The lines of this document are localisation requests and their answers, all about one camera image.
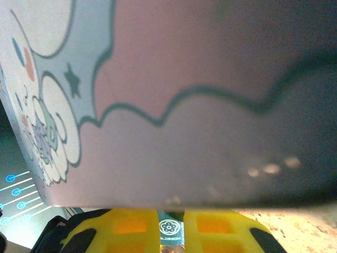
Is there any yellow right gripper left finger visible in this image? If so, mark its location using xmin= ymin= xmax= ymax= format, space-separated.
xmin=59 ymin=209 xmax=161 ymax=253

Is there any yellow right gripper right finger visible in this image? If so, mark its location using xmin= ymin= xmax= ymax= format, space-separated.
xmin=183 ymin=209 xmax=287 ymax=253

